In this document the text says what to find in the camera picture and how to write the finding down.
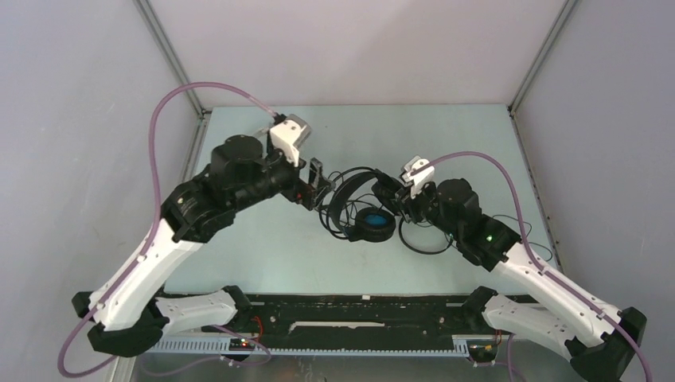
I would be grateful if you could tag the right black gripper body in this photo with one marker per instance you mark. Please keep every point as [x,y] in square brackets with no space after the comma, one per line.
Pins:
[423,207]

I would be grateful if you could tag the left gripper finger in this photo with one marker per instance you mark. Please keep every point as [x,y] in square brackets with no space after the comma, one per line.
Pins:
[316,176]
[323,198]

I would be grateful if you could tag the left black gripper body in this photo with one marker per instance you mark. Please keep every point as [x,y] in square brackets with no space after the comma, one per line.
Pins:
[300,191]

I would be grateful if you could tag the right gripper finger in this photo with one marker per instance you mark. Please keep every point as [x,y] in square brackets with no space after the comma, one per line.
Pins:
[388,186]
[392,204]

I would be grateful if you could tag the black headphones with blue cable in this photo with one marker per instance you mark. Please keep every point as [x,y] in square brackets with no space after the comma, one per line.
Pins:
[353,213]

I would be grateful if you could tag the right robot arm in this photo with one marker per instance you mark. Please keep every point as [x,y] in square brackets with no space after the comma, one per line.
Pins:
[595,337]

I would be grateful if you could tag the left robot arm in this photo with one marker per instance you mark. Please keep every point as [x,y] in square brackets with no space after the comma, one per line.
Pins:
[130,314]

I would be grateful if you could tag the black on-ear headphones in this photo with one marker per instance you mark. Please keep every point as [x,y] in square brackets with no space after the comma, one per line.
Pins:
[423,238]

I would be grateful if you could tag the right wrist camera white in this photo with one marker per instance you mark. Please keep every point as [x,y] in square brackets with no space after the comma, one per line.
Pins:
[415,174]

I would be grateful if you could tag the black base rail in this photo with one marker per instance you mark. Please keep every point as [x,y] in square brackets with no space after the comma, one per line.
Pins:
[354,323]

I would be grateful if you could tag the right aluminium frame post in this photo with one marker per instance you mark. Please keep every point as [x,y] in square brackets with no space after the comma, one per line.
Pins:
[555,32]

